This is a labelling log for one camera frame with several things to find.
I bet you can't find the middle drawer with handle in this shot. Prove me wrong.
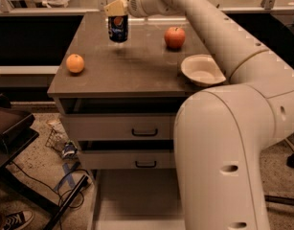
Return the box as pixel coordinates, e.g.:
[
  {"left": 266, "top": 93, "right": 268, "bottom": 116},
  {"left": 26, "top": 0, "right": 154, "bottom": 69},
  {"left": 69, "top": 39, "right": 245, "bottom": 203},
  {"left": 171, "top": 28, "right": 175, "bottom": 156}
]
[{"left": 78, "top": 149, "right": 175, "bottom": 170}]

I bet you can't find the blue tape cross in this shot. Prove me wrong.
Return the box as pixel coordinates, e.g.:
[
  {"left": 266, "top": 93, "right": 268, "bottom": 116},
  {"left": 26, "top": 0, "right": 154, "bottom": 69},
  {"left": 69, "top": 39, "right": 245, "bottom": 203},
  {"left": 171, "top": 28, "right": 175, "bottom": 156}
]
[{"left": 54, "top": 162, "right": 80, "bottom": 192}]

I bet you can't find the grey drawer cabinet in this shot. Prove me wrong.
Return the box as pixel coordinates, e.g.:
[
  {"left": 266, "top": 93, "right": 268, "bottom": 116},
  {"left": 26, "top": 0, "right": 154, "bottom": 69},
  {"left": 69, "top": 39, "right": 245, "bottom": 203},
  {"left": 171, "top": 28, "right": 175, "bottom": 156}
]
[{"left": 46, "top": 11, "right": 231, "bottom": 174}]

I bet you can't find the red apple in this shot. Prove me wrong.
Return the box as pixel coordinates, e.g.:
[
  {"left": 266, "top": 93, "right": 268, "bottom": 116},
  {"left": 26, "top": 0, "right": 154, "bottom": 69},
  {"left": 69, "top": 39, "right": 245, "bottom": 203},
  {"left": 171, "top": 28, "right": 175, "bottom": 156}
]
[{"left": 164, "top": 27, "right": 186, "bottom": 50}]

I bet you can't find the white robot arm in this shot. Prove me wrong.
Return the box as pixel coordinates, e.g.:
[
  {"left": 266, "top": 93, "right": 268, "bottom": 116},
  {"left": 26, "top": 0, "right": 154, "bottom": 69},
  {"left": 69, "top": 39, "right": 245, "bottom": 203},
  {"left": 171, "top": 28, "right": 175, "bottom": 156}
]
[{"left": 124, "top": 0, "right": 294, "bottom": 230}]

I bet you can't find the drawer with handle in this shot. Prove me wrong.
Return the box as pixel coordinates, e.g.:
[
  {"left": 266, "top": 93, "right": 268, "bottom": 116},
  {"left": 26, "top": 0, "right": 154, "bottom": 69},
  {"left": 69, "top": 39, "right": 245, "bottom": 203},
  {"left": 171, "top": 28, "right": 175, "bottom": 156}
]
[
  {"left": 78, "top": 149, "right": 175, "bottom": 170},
  {"left": 60, "top": 114, "right": 175, "bottom": 141}
]

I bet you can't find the wire basket on floor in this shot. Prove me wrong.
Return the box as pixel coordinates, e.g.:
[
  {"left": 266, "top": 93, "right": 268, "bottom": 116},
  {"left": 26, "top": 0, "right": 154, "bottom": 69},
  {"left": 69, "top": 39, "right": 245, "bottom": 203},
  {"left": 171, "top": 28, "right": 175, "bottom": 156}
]
[{"left": 45, "top": 128, "right": 68, "bottom": 153}]

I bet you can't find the black converse sneaker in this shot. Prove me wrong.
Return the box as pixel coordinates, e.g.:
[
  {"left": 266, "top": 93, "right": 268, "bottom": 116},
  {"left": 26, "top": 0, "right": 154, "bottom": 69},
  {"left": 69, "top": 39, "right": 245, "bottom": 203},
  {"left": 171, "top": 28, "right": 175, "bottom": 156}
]
[{"left": 2, "top": 210, "right": 34, "bottom": 230}]

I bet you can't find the black pole on floor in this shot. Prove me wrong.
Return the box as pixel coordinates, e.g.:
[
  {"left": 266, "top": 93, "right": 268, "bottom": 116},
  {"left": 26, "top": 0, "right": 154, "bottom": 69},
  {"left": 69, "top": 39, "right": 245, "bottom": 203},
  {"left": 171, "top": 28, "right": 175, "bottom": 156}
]
[{"left": 264, "top": 195, "right": 294, "bottom": 206}]

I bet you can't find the orange fruit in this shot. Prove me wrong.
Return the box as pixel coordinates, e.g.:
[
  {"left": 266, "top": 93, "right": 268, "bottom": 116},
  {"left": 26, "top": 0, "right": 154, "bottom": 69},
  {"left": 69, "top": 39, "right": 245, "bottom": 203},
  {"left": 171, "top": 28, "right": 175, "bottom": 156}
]
[{"left": 66, "top": 54, "right": 84, "bottom": 74}]

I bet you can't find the open bottom drawer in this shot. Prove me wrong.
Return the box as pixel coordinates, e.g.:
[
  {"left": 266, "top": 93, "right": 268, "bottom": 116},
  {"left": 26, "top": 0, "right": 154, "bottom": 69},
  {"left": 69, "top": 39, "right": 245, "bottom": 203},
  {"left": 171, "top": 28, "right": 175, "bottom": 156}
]
[{"left": 87, "top": 169, "right": 185, "bottom": 230}]

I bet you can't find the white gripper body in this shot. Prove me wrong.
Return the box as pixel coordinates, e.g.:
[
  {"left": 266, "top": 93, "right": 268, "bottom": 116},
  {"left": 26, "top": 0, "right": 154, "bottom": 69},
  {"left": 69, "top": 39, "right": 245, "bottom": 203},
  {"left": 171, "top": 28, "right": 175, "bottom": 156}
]
[{"left": 127, "top": 0, "right": 158, "bottom": 17}]

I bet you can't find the top drawer with handle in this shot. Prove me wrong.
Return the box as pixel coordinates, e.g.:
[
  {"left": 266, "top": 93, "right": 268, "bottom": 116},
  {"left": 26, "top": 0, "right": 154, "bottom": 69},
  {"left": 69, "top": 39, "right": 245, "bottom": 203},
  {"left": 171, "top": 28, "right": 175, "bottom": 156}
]
[{"left": 60, "top": 114, "right": 175, "bottom": 141}]

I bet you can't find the dark chair at left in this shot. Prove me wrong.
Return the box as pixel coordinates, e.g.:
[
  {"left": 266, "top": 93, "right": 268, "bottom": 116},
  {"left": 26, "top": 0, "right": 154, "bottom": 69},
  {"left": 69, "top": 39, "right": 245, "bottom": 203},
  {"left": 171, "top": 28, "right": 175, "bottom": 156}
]
[{"left": 0, "top": 94, "right": 88, "bottom": 230}]

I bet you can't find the blue pepsi can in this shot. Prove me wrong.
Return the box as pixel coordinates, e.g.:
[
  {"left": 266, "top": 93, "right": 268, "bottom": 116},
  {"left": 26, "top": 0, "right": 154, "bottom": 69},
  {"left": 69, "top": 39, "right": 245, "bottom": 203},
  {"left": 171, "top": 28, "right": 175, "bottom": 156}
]
[{"left": 108, "top": 15, "right": 128, "bottom": 43}]

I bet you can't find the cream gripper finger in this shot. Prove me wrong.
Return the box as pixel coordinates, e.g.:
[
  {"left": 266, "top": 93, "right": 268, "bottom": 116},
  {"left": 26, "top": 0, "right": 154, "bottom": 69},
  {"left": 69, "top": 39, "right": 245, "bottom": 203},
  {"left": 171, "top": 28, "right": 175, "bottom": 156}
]
[{"left": 104, "top": 0, "right": 128, "bottom": 16}]

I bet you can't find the white paper bowl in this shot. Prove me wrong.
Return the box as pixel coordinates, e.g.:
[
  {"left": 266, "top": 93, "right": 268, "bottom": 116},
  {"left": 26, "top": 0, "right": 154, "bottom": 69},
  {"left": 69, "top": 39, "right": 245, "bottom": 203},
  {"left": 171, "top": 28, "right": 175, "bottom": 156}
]
[{"left": 181, "top": 55, "right": 226, "bottom": 87}]

